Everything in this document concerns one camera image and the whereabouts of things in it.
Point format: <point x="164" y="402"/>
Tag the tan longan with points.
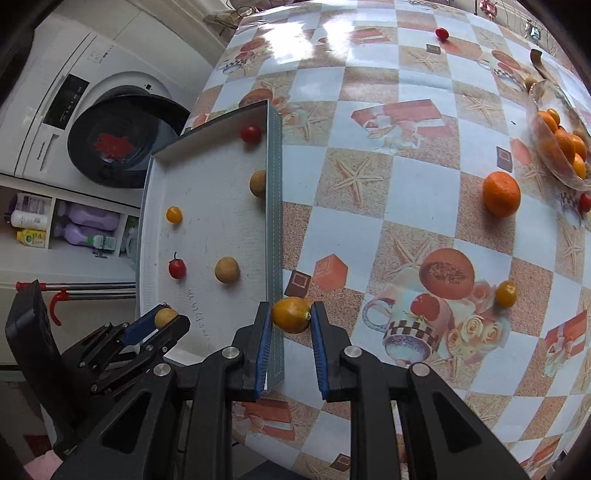
<point x="257" y="184"/>
<point x="163" y="317"/>

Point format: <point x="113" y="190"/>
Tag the white shallow box tray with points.
<point x="205" y="172"/>

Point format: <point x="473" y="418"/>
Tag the oranges in bowl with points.
<point x="572" y="146"/>

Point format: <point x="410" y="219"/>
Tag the yellow green bottle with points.
<point x="31" y="238"/>

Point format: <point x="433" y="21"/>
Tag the purple detergent bottle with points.
<point x="85" y="226"/>

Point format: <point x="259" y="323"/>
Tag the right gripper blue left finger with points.
<point x="253" y="343"/>

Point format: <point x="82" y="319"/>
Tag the red hooked rod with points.
<point x="69" y="292"/>

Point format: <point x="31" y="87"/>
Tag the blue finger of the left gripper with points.
<point x="28" y="330"/>
<point x="142" y="335"/>

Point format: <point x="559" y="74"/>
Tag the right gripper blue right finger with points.
<point x="334" y="381"/>

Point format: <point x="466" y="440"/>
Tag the glass fruit bowl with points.
<point x="543" y="96"/>

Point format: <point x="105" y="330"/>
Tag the tan longan centre table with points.
<point x="227" y="270"/>

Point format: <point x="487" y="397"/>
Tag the yellow tomato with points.
<point x="292" y="314"/>
<point x="174" y="215"/>

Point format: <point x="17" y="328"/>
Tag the yellow tomato beside orange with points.
<point x="174" y="215"/>

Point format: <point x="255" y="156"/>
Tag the red tomato below bowl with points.
<point x="584" y="203"/>

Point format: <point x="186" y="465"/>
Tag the white washing machine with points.
<point x="87" y="110"/>

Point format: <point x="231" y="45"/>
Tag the yellow tomato mid table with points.
<point x="506" y="294"/>

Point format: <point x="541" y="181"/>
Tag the large orange on table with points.
<point x="501" y="194"/>

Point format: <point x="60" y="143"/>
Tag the red cherry tomato with stem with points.
<point x="177" y="268"/>

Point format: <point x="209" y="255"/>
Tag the red tomato by tray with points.
<point x="251" y="134"/>

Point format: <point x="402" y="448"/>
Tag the red tomato far corner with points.
<point x="442" y="34"/>

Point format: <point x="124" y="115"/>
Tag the patterned tablecloth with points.
<point x="388" y="136"/>

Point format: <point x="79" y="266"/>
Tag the white cloth pile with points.
<point x="235" y="11"/>

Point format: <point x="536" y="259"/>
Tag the white plastic bottle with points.
<point x="28" y="211"/>

